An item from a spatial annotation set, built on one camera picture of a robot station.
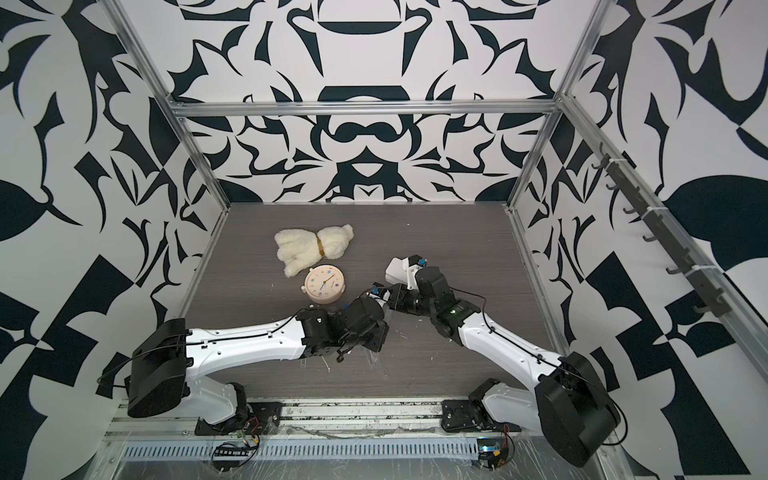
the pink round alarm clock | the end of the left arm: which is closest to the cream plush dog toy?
the pink round alarm clock

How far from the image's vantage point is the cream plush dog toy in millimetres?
972

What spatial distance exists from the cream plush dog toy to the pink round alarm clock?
0.04m

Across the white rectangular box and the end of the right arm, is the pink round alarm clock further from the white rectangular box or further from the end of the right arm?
the end of the right arm

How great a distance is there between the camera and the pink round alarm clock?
0.95m
